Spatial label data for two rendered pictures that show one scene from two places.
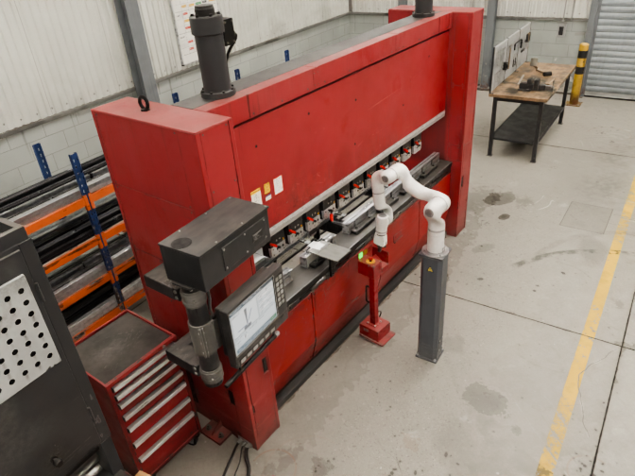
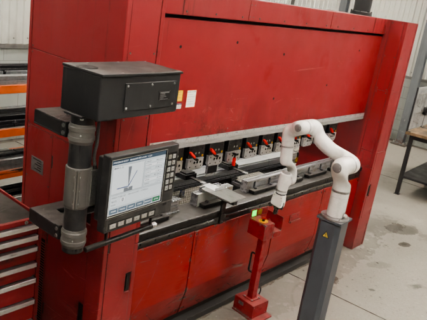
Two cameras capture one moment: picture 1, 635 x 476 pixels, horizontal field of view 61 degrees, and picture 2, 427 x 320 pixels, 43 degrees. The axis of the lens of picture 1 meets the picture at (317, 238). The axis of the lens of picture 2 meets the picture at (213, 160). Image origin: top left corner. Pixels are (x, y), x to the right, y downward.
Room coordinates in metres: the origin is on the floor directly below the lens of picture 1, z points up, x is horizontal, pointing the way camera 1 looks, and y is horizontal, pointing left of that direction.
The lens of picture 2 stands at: (-0.23, 0.00, 2.33)
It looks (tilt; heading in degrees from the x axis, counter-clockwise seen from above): 17 degrees down; 0
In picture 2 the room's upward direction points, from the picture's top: 9 degrees clockwise
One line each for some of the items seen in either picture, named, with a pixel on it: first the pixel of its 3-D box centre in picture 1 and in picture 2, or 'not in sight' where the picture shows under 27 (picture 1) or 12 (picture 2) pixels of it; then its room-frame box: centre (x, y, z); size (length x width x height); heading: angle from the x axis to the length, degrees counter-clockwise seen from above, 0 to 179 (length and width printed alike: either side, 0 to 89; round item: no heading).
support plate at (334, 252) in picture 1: (329, 250); (223, 193); (3.33, -0.08, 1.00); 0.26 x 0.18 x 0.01; 51
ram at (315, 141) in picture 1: (357, 124); (279, 80); (3.92, -0.37, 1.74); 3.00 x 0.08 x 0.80; 141
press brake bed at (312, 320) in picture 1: (366, 268); (255, 240); (3.90, -0.41, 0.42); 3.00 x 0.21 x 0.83; 141
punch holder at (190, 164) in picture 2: (291, 229); (191, 155); (3.24, 0.17, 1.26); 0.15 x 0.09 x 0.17; 141
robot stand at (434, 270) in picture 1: (432, 305); (319, 281); (3.21, -0.84, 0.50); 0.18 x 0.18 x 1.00; 55
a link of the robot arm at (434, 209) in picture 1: (435, 215); (342, 174); (3.18, -0.82, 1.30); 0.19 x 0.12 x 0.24; 139
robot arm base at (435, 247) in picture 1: (436, 239); (337, 204); (3.21, -0.84, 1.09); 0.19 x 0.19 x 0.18
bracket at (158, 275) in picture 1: (192, 267); (86, 119); (2.24, 0.64, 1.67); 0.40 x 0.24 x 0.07; 141
